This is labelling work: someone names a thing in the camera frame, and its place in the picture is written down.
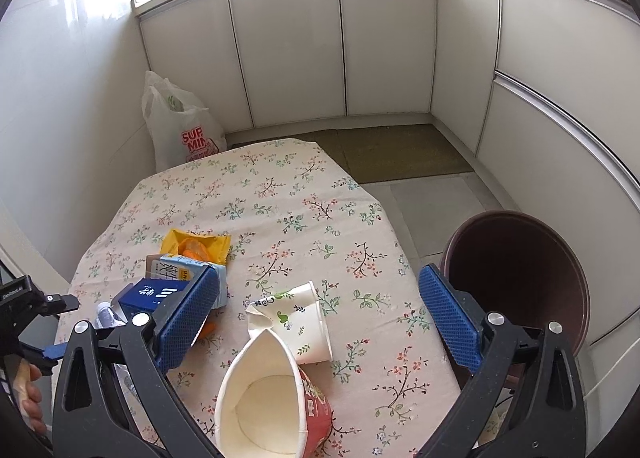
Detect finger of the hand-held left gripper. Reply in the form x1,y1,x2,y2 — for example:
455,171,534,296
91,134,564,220
34,293,81,317
17,338,68,365

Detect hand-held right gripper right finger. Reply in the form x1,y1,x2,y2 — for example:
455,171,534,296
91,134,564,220
415,263,589,458

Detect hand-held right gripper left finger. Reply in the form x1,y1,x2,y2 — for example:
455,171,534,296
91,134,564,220
52,267,222,458

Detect yellow snack packet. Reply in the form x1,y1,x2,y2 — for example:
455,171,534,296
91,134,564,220
162,229,232,266

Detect brown plastic bin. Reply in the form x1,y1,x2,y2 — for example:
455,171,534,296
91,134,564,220
440,211,592,360

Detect red instant noodle cup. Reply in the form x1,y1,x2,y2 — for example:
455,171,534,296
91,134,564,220
214,328,333,458

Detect white floral paper cup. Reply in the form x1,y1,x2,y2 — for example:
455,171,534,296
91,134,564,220
245,281,334,365

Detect person's left hand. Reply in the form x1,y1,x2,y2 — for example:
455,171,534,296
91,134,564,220
15,360,49,435

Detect blue cardboard box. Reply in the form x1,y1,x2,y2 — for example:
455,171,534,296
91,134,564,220
117,278,177,325

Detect clear plastic wrapper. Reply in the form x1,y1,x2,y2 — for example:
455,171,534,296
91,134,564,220
95,302,126,330

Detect small milk carton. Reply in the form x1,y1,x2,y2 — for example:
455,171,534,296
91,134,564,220
145,253,229,310

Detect brown floor mat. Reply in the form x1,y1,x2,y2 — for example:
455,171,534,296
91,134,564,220
315,124,474,184

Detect white plastic shopping bag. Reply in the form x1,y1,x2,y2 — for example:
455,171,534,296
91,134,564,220
141,71,228,171

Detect white kitchen cabinets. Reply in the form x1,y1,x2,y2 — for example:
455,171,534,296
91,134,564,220
135,0,640,354

